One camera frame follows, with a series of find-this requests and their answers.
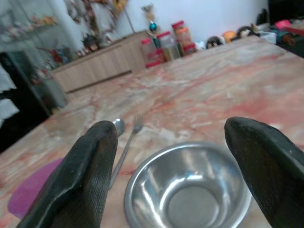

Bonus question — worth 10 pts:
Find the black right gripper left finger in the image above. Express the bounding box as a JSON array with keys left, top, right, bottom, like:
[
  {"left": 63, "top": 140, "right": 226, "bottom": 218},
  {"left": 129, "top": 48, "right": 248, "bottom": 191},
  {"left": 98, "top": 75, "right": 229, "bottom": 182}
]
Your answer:
[{"left": 18, "top": 120, "right": 118, "bottom": 228}]

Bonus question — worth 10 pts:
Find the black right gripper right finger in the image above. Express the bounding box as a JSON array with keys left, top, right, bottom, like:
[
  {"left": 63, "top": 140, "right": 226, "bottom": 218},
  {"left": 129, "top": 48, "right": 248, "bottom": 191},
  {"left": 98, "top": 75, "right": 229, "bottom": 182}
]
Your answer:
[{"left": 224, "top": 116, "right": 304, "bottom": 228}]

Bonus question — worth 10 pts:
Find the stainless steel bowl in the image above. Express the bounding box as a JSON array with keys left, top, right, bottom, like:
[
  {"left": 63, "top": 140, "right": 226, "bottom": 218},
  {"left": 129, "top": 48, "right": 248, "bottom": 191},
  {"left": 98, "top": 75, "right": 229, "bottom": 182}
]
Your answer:
[{"left": 123, "top": 142, "right": 252, "bottom": 228}]

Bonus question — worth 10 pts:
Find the silver fork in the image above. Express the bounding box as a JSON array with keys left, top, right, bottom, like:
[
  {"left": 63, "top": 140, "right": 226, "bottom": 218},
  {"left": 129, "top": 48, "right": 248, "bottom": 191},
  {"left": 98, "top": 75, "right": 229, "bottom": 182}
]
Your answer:
[{"left": 108, "top": 114, "right": 145, "bottom": 190}]

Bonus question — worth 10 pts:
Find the purple placemat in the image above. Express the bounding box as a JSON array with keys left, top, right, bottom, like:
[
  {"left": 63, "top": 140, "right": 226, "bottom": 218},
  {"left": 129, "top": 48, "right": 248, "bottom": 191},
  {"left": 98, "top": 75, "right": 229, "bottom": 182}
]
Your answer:
[{"left": 8, "top": 158, "right": 65, "bottom": 219}]

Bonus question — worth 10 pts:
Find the silver spoon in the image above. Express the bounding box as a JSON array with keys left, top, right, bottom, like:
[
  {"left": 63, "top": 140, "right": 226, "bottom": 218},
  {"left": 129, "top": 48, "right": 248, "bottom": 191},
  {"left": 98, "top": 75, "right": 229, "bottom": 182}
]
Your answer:
[{"left": 111, "top": 118, "right": 126, "bottom": 139}]

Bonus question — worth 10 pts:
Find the light wooden sideboard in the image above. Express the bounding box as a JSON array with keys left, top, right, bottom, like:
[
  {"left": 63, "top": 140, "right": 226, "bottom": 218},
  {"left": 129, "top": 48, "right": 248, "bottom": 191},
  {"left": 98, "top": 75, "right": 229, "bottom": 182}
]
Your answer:
[{"left": 51, "top": 30, "right": 152, "bottom": 94}]

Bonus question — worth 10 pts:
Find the low red-lidded container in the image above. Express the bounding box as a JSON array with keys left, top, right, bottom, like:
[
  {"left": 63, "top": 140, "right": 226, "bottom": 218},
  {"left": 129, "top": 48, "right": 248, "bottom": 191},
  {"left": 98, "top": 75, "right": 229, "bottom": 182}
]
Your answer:
[{"left": 145, "top": 51, "right": 166, "bottom": 69}]

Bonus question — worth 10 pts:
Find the orange round toy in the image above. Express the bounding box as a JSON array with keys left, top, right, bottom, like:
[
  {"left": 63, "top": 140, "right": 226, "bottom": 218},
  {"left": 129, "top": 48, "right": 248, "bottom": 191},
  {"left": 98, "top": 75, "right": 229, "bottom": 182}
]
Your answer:
[{"left": 222, "top": 30, "right": 238, "bottom": 44}]

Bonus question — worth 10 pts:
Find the dark-haired round doll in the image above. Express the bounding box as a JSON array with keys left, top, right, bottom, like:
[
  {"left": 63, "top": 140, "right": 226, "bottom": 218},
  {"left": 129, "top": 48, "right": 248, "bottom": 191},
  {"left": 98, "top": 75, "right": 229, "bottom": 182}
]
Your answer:
[{"left": 206, "top": 35, "right": 226, "bottom": 49}]

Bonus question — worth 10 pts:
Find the black-haired doll head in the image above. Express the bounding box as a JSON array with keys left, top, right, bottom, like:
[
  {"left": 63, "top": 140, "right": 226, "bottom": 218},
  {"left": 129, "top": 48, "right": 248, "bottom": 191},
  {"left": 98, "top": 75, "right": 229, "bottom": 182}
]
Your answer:
[{"left": 236, "top": 24, "right": 255, "bottom": 39}]

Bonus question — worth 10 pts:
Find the tall plastic jar red lid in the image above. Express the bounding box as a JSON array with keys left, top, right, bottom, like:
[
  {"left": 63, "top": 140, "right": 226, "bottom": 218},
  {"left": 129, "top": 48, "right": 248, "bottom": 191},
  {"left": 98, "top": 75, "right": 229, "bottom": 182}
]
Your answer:
[{"left": 140, "top": 38, "right": 155, "bottom": 63}]

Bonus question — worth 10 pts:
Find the small red-lidded snack jar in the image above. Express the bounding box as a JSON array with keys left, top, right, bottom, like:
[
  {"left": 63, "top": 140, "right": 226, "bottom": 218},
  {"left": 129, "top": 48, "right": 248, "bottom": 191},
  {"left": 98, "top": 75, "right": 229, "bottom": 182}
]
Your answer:
[{"left": 182, "top": 43, "right": 198, "bottom": 57}]

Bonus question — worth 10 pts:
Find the pink small box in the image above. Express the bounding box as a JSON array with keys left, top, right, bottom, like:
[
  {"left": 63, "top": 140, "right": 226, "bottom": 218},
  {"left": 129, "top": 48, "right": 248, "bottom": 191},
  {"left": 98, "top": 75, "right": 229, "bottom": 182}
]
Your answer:
[{"left": 275, "top": 20, "right": 292, "bottom": 29}]

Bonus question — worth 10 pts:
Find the glass display cabinet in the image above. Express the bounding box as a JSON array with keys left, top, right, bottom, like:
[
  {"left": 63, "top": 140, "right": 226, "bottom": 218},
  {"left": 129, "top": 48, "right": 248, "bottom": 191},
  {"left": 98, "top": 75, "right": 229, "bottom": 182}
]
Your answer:
[{"left": 0, "top": 0, "right": 71, "bottom": 111}]

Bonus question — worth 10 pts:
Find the steel canister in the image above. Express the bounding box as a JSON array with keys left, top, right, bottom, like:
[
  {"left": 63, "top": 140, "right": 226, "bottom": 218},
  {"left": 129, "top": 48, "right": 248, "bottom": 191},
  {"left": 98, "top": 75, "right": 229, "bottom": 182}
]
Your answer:
[{"left": 161, "top": 45, "right": 181, "bottom": 61}]

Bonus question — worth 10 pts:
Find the white-robed statue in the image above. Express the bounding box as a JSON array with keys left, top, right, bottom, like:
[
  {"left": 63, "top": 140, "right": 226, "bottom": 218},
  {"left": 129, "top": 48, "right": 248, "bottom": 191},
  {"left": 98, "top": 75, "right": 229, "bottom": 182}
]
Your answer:
[{"left": 63, "top": 0, "right": 116, "bottom": 47}]

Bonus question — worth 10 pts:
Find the red-lidded jar with orange snacks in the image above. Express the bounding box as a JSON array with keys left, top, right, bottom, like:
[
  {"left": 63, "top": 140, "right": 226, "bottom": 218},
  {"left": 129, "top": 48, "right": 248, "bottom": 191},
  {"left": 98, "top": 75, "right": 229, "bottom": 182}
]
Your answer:
[{"left": 171, "top": 20, "right": 193, "bottom": 47}]

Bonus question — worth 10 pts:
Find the clear jar with red lid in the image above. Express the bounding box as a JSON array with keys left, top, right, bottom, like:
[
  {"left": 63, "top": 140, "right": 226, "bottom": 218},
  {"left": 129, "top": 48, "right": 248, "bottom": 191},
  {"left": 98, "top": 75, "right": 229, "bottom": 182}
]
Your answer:
[{"left": 156, "top": 31, "right": 178, "bottom": 49}]

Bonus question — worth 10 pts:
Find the trophy with blue ball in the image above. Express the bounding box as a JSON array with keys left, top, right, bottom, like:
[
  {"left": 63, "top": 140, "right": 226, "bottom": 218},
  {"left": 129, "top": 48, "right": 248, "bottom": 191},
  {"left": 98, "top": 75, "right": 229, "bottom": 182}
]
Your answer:
[{"left": 141, "top": 3, "right": 162, "bottom": 48}]

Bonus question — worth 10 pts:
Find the black flag with gold fringe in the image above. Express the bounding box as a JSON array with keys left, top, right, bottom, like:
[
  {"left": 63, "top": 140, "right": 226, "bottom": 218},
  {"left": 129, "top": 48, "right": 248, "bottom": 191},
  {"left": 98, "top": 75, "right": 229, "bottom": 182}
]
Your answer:
[{"left": 112, "top": 0, "right": 136, "bottom": 33}]

